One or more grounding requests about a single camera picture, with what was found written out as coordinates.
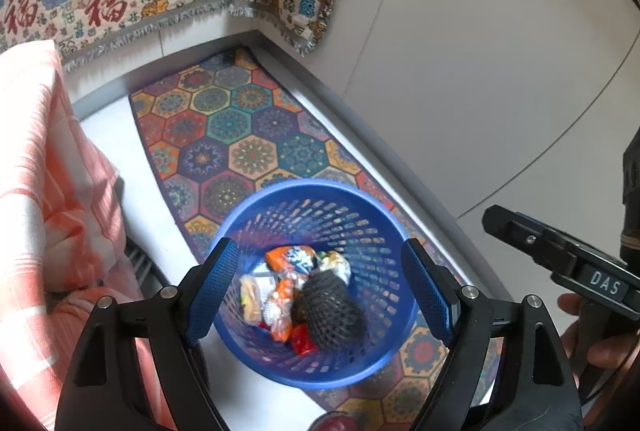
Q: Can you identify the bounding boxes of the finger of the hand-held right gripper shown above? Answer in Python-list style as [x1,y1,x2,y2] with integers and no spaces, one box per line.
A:
[482,204,584,284]

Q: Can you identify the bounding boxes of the person's right hand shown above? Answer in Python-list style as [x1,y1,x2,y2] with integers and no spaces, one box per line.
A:
[557,293,633,389]

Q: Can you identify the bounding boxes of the colourful hexagon floor mat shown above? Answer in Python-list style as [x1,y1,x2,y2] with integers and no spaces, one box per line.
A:
[129,47,506,427]

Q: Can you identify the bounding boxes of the dark red object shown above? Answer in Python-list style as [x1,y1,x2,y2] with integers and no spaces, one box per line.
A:
[311,412,362,431]

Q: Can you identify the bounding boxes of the orange white striped tablecloth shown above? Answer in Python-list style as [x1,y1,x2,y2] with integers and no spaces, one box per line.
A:
[0,40,167,431]

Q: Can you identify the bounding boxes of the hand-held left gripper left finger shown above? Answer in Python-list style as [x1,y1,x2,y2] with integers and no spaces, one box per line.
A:
[55,238,240,431]

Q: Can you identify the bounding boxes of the blue plastic mesh basket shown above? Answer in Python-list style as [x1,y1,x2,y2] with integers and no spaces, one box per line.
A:
[212,180,420,388]

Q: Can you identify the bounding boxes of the black foam net sleeve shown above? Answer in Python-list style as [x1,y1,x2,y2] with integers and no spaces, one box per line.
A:
[292,270,369,353]

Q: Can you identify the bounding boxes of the clear cream snack wrapper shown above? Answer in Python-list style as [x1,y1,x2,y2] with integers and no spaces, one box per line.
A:
[239,275,266,325]

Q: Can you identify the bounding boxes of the crushed orange can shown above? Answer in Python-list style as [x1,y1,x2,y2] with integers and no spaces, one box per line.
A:
[264,245,319,276]

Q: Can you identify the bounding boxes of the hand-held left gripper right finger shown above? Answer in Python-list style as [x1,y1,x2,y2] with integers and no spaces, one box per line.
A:
[401,238,584,431]

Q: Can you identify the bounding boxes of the person's dark clothing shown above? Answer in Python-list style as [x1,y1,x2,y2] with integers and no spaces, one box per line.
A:
[621,143,640,262]

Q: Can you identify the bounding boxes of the orange snack wrapper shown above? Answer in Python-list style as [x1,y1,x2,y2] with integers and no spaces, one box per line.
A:
[270,280,302,343]

